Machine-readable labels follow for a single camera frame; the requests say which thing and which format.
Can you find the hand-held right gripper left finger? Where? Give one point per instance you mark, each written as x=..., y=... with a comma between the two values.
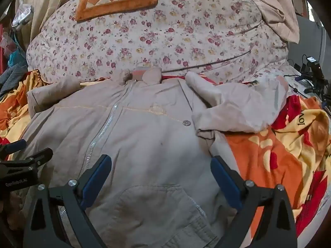
x=96, y=180

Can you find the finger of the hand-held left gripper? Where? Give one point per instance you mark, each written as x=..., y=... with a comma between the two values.
x=38, y=157
x=16, y=144

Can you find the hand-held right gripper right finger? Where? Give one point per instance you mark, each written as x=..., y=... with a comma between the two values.
x=224, y=183

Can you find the beige zip jacket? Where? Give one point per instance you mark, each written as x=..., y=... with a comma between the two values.
x=144, y=144

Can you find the orange yellow red printed blanket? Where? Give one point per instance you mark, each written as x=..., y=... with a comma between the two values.
x=258, y=160

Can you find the grey striped cloth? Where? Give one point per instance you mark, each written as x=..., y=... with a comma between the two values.
x=11, y=78

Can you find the teal cloth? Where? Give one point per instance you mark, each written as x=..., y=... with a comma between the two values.
x=16, y=58

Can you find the clear plastic bag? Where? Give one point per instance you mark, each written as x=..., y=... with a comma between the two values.
x=22, y=13

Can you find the beige curtain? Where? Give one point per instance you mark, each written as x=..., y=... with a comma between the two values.
x=44, y=5

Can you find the floral quilt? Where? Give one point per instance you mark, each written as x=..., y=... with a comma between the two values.
x=181, y=31

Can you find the orange checkered plush cushion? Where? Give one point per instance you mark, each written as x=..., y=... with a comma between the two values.
x=144, y=2

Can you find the beige dotted cloth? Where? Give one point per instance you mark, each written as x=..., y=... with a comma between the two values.
x=279, y=5

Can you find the black camera rig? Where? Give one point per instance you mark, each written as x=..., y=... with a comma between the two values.
x=316, y=77

